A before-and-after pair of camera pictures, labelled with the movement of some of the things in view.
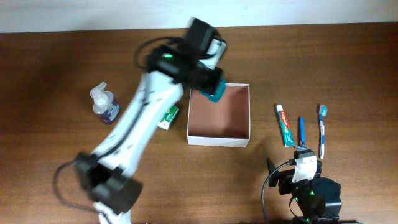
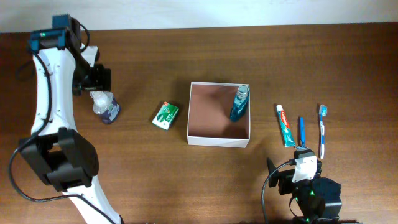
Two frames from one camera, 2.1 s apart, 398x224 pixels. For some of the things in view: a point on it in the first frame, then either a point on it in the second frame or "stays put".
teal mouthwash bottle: x=219 y=93 -> x=240 y=102
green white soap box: x=167 y=119 stays put
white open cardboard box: x=226 y=123 stays put
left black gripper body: x=209 y=81 -> x=94 y=78
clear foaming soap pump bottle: x=104 y=104 stays put
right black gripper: x=285 y=179 stays put
